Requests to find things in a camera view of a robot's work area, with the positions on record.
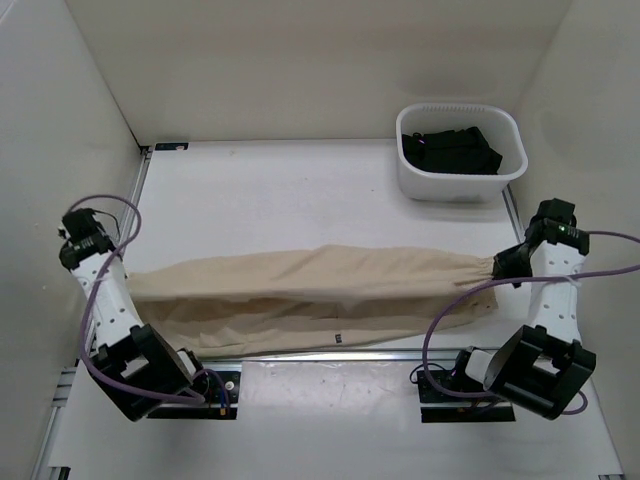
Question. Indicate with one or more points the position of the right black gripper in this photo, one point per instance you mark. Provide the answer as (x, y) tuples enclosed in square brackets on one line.
[(503, 266)]

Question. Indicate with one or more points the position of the beige trousers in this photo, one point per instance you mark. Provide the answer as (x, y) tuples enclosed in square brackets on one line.
[(331, 296)]

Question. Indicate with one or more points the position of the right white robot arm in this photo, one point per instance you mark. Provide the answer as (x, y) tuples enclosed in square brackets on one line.
[(543, 366)]

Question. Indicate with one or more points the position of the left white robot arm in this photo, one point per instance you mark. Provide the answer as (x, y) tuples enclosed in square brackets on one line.
[(129, 360)]

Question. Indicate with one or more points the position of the black folded trousers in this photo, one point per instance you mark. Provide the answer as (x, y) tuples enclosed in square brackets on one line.
[(457, 152)]

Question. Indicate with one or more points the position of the white plastic basket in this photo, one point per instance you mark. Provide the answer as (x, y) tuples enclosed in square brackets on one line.
[(498, 127)]

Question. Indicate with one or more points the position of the small blue label sticker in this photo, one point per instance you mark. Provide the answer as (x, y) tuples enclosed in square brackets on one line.
[(171, 146)]

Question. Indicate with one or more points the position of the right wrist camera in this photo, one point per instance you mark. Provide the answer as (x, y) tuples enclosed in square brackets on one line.
[(556, 210)]

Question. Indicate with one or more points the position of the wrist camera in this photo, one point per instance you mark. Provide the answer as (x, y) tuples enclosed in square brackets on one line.
[(556, 210), (79, 224)]

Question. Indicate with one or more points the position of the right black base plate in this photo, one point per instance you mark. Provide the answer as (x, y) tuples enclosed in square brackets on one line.
[(438, 408)]

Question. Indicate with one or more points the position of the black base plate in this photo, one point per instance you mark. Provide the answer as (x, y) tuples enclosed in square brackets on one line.
[(221, 399), (438, 408)]

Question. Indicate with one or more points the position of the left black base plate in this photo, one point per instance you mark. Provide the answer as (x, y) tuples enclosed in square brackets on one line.
[(221, 399)]

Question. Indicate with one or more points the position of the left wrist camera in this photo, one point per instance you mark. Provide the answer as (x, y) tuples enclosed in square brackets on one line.
[(79, 224)]

